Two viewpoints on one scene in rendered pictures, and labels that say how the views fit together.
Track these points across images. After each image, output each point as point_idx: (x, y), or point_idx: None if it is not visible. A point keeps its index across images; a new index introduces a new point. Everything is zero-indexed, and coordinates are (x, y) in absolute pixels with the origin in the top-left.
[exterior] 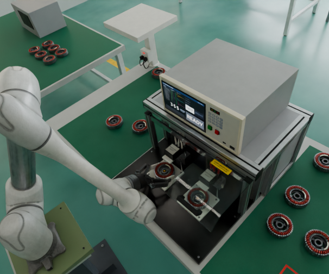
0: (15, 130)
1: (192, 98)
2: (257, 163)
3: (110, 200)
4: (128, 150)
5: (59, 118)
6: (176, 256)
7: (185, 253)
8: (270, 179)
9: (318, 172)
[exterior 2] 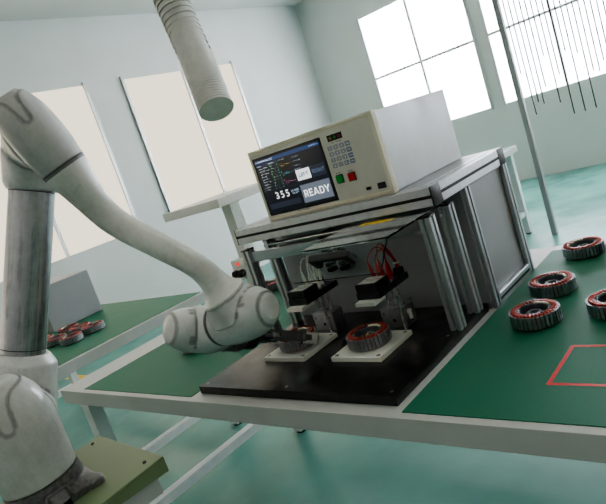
0: (33, 122)
1: (300, 146)
2: (428, 184)
3: (191, 324)
4: (227, 358)
5: (90, 378)
6: (349, 424)
7: (366, 405)
8: (482, 252)
9: (580, 262)
